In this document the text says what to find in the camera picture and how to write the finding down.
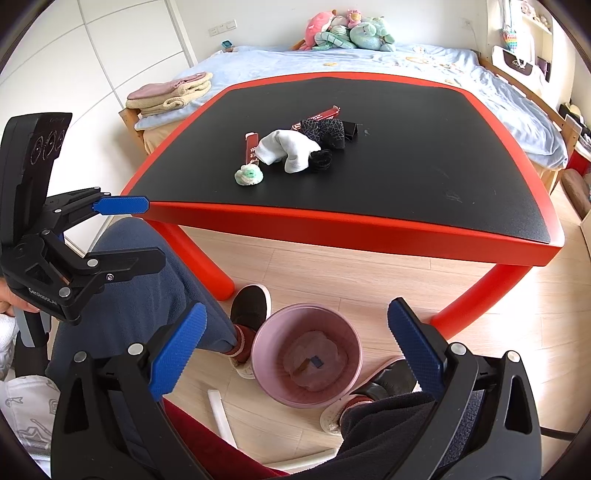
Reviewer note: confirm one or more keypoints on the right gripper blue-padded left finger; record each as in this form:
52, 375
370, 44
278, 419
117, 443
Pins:
87, 441

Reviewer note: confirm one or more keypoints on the right black shoe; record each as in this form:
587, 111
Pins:
393, 379

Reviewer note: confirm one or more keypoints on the black plastic block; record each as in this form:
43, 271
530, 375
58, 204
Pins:
350, 130

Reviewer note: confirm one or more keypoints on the black shoe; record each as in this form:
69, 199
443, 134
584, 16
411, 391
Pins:
249, 310
393, 379

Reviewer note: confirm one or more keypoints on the black patterned sock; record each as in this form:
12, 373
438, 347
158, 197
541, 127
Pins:
328, 133

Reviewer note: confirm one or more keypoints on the left black shoe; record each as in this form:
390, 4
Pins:
249, 310

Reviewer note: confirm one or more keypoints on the wall socket plate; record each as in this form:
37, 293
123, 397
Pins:
222, 28

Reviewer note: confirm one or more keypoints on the folded beige pink towels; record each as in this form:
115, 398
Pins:
155, 98

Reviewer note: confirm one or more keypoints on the person's left hand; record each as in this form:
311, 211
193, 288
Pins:
10, 303

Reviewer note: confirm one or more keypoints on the pile of plush toys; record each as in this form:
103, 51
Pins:
330, 30

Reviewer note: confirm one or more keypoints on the green white tissue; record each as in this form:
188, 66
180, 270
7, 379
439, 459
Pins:
248, 175

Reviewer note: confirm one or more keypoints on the red box ISE BOX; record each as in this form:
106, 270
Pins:
327, 114

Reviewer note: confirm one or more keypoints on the pink trash bin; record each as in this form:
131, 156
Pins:
307, 356

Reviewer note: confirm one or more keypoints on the red table with black top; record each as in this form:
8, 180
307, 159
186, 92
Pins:
432, 173

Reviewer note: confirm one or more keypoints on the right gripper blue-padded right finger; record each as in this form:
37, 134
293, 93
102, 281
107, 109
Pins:
484, 422

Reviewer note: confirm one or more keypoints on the small black fuzzy ball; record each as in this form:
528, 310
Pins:
320, 161

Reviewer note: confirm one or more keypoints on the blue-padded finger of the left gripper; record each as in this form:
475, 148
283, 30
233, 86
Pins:
88, 275
63, 211

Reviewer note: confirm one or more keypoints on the white sock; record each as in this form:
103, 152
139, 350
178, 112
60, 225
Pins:
290, 146

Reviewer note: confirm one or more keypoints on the red box near tissue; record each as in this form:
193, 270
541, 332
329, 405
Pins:
251, 142

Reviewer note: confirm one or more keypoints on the bed with blue sheet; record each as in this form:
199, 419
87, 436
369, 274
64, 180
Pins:
546, 138

